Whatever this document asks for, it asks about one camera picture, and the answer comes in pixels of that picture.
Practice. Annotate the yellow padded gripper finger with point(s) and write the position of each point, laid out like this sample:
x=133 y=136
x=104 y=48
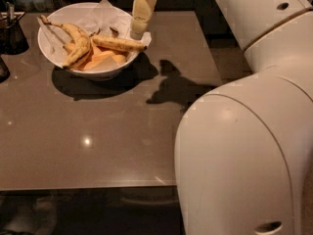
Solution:
x=143 y=9

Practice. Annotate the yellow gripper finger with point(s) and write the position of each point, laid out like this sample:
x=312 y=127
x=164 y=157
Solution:
x=138 y=28

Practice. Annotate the straight spotted banana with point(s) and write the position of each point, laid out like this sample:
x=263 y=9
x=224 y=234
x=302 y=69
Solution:
x=119 y=44

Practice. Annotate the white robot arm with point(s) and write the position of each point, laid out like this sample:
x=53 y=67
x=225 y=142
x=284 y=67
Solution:
x=242 y=149

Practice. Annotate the curved spotted banana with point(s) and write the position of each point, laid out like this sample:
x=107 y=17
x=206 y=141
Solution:
x=81 y=40

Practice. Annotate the white bowl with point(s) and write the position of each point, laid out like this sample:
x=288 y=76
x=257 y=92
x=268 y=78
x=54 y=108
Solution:
x=98 y=72

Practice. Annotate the white paper liner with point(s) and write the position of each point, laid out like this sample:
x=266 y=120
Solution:
x=104 y=17

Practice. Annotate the orange fruit pieces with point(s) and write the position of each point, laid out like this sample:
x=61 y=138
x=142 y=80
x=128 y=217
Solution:
x=99 y=59

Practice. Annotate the black mesh pen holder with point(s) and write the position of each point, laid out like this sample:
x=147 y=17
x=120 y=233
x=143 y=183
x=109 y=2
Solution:
x=12 y=38

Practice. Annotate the dark round object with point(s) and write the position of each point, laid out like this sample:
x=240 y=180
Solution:
x=4 y=71

